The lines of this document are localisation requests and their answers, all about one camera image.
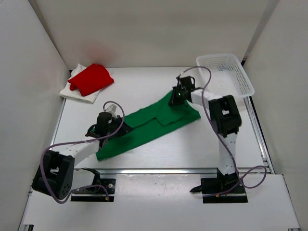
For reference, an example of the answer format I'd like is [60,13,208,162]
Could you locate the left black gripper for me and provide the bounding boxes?
[105,115,133,137]

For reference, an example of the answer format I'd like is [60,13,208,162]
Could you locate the green t-shirt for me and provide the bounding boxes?
[96,91,201,161]

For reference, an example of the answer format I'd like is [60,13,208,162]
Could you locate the red t-shirt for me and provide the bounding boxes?
[68,64,114,97]

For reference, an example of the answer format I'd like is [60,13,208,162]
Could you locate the white t-shirt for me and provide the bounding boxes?
[59,64,100,104]

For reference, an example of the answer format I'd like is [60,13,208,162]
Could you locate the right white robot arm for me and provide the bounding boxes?
[168,76,242,193]

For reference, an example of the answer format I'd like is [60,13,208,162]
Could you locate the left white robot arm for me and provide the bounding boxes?
[32,112,134,204]

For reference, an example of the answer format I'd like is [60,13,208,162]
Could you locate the white plastic basket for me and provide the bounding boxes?
[196,53,255,111]

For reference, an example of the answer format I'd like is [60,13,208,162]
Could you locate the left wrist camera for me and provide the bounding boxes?
[105,104,117,116]

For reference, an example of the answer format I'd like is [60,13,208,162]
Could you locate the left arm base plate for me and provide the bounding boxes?
[71,168,116,202]

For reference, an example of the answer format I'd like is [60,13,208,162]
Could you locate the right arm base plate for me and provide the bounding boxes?
[190,171,248,204]

